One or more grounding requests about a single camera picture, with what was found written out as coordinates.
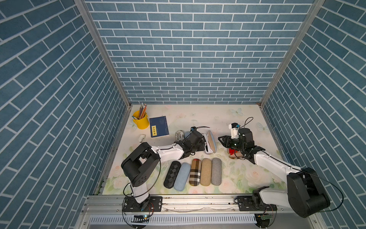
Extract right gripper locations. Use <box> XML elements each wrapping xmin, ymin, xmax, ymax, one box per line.
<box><xmin>218</xmin><ymin>135</ymin><xmax>244</xmax><ymax>153</ymax></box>

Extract flag pattern glasses case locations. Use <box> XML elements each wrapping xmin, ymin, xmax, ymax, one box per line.
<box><xmin>175</xmin><ymin>130</ymin><xmax>185</xmax><ymax>141</ymax></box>

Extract light blue case white sunglasses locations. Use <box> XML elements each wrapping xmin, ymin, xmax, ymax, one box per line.
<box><xmin>206</xmin><ymin>131</ymin><xmax>217</xmax><ymax>154</ymax></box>

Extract light blue denim case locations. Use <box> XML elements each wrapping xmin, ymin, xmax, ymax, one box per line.
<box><xmin>173</xmin><ymin>163</ymin><xmax>191</xmax><ymax>191</ymax></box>

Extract grey case tortoise sunglasses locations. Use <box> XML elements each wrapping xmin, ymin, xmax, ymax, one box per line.
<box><xmin>211</xmin><ymin>158</ymin><xmax>222</xmax><ymax>186</ymax></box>

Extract plaid beige glasses case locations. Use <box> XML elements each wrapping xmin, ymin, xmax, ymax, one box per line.
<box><xmin>189</xmin><ymin>159</ymin><xmax>202</xmax><ymax>187</ymax></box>

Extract beige case purple glasses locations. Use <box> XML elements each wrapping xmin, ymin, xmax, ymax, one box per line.
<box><xmin>200</xmin><ymin>158</ymin><xmax>212</xmax><ymax>187</ymax></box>

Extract black glasses case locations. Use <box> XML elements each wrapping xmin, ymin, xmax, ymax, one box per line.
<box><xmin>164</xmin><ymin>161</ymin><xmax>181</xmax><ymax>189</ymax></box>

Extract blue case yellow glasses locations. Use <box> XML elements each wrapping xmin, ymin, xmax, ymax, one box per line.
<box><xmin>185</xmin><ymin>131</ymin><xmax>191</xmax><ymax>138</ymax></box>

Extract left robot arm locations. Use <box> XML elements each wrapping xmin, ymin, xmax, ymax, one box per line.
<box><xmin>121</xmin><ymin>127</ymin><xmax>210</xmax><ymax>205</ymax></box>

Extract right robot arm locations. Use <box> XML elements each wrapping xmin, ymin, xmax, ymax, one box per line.
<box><xmin>218</xmin><ymin>127</ymin><xmax>330</xmax><ymax>218</ymax></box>

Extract dark blue book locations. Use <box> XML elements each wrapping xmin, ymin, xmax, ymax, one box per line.
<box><xmin>149</xmin><ymin>116</ymin><xmax>169</xmax><ymax>138</ymax></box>

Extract yellow pencil cup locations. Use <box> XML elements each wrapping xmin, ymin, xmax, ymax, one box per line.
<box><xmin>132</xmin><ymin>111</ymin><xmax>150</xmax><ymax>130</ymax></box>

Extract coloured pencils bundle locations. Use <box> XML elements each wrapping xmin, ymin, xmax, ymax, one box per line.
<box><xmin>139</xmin><ymin>104</ymin><xmax>147</xmax><ymax>119</ymax></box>

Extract white frame sunglasses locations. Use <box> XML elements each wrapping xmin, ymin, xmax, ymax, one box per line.
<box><xmin>203</xmin><ymin>134</ymin><xmax>211</xmax><ymax>155</ymax></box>

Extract red frame sunglasses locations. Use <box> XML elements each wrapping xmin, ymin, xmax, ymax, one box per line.
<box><xmin>228</xmin><ymin>148</ymin><xmax>238</xmax><ymax>155</ymax></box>

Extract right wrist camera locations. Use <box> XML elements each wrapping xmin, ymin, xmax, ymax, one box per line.
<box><xmin>229</xmin><ymin>123</ymin><xmax>240</xmax><ymax>139</ymax></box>

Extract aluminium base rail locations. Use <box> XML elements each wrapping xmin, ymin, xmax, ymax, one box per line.
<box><xmin>75</xmin><ymin>194</ymin><xmax>326</xmax><ymax>229</ymax></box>

